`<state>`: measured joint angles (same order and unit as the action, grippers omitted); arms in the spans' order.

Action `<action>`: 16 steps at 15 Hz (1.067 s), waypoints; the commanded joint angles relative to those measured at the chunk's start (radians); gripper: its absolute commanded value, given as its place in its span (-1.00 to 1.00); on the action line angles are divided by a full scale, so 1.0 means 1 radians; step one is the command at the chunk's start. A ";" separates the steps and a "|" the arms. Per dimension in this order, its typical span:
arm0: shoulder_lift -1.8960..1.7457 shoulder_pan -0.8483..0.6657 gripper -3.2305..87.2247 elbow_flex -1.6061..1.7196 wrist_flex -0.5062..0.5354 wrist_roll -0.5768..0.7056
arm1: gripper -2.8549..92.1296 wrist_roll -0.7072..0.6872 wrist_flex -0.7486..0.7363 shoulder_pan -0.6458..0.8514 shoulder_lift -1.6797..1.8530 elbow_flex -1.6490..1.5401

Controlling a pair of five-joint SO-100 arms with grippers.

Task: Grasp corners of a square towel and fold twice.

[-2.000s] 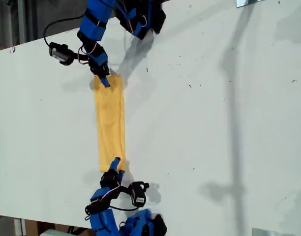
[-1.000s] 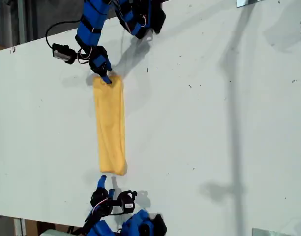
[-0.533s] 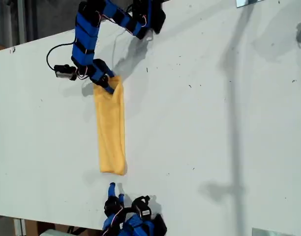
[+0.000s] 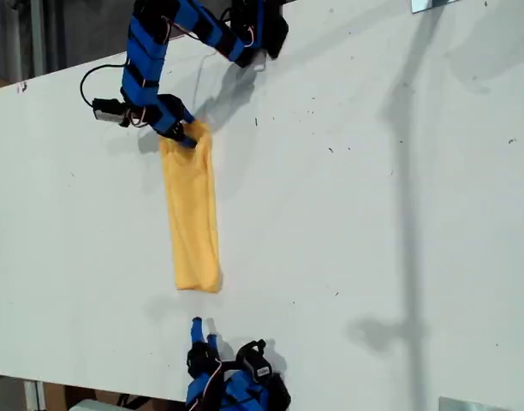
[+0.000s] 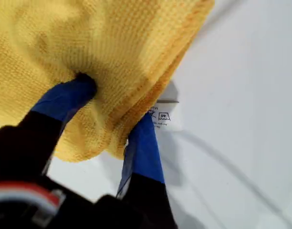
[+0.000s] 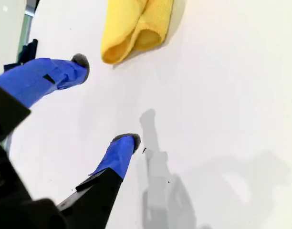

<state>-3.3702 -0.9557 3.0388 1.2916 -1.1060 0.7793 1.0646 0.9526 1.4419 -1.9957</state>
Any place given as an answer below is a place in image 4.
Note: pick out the yellow square towel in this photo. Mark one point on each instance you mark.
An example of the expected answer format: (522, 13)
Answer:
(193, 214)

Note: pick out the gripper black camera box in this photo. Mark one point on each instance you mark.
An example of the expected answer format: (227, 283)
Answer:
(108, 112)
(255, 361)

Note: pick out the brown cardboard box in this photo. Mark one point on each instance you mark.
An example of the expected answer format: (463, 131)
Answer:
(78, 396)

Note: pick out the steel bracket plate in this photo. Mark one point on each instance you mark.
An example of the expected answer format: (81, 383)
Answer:
(429, 4)

